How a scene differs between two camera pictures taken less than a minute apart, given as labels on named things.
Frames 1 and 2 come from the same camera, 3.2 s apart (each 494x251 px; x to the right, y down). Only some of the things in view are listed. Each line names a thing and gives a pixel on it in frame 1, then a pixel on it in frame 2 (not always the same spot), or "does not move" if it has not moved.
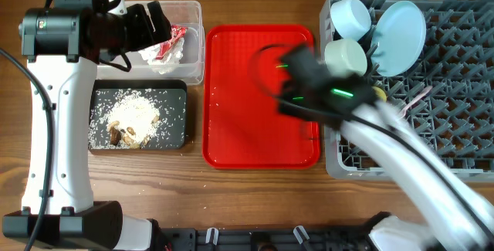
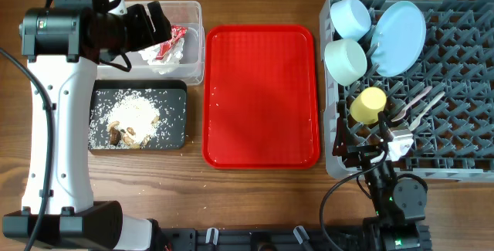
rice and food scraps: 138,119 does not move
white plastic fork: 424,93 does not move
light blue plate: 398,39 does not move
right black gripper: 288,104 to 361,154
